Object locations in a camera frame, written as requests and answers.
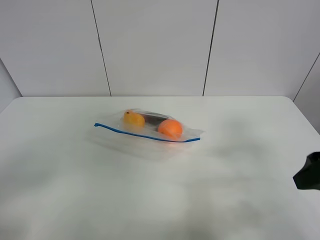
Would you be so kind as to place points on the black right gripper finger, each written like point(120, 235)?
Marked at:
point(308, 178)

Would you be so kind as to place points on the clear zip bag blue zipper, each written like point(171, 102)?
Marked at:
point(109, 132)

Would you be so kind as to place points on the orange fruit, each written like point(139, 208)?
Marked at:
point(171, 128)

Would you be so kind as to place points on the dark purple eggplant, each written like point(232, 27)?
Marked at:
point(154, 119)

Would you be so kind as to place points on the yellow pear fruit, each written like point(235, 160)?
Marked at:
point(133, 121)

